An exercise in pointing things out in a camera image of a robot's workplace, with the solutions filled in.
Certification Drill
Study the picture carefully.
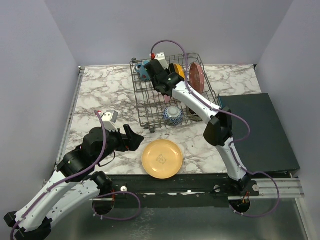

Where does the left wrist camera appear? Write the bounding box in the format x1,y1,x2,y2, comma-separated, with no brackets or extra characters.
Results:
101,110,119,132

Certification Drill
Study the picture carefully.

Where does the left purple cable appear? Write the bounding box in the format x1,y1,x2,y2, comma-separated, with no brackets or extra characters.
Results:
9,109,142,240

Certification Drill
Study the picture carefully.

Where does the dark blue box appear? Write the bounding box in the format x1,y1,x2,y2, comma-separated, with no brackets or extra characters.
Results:
219,93,300,173

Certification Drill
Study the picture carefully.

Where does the aluminium rail frame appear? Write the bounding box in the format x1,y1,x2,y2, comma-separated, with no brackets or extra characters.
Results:
27,65,308,240

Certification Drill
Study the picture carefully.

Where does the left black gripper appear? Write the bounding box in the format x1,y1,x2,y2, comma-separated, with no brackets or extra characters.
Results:
94,124,145,165

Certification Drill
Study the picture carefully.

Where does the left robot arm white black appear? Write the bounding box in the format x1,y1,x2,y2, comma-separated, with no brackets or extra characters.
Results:
4,124,144,240

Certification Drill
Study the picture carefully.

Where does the grey wire dish rack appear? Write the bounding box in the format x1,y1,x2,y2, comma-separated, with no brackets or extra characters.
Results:
130,53,221,133

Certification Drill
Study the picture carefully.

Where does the plain pink plate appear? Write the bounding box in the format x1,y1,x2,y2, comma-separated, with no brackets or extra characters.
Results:
163,95,172,103

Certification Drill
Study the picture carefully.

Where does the pink dotted plate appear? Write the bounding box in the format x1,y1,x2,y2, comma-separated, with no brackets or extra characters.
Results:
189,62,205,94

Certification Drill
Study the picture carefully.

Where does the dark brown patterned bowl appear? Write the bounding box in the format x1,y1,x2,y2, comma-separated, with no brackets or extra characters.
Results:
187,107,203,122

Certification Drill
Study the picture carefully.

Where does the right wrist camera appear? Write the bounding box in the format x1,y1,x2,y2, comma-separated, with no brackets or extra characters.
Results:
154,52,169,70

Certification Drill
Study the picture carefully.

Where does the tan bear print plate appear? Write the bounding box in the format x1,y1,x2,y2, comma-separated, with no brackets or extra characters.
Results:
141,139,184,180

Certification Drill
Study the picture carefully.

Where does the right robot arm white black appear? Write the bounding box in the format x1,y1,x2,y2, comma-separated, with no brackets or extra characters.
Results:
144,59,252,196

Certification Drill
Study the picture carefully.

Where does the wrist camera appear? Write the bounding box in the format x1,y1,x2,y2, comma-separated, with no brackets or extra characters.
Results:
154,52,169,70
101,110,119,132

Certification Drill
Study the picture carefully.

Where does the blue mug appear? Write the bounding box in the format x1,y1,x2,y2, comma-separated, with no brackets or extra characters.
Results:
134,60,151,82

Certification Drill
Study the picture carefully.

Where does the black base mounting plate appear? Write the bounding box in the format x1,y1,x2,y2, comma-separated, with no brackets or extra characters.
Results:
109,173,259,208

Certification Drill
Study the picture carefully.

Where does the red blue patterned bowl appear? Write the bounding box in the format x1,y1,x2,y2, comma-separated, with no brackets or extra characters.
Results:
163,106,183,126

